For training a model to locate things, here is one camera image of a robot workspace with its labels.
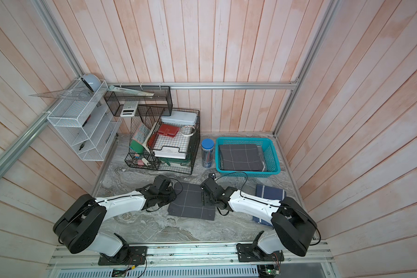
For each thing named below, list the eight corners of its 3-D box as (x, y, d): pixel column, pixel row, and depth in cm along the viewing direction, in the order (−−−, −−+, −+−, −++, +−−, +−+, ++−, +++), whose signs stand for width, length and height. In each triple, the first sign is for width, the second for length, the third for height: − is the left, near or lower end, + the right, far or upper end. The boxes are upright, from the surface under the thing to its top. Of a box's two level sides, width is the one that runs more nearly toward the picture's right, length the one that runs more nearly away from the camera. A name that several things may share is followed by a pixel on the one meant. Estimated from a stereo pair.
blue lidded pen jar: (201, 168, 104) (201, 147, 89) (201, 160, 109) (201, 138, 93) (213, 168, 104) (214, 147, 89) (213, 160, 109) (214, 138, 93)
